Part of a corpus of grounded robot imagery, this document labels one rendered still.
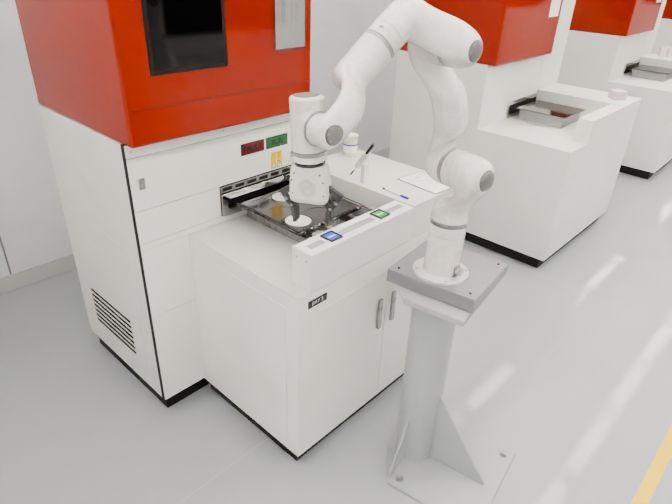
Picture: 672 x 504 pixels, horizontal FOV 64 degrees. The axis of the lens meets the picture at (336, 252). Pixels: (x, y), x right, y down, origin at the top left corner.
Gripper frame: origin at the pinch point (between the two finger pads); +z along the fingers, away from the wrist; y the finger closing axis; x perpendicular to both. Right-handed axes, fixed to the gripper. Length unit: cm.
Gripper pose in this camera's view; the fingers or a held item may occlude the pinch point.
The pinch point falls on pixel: (312, 218)
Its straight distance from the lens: 140.3
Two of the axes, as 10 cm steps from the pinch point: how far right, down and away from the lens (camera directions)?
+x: 3.2, -4.6, 8.3
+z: 0.2, 8.8, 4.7
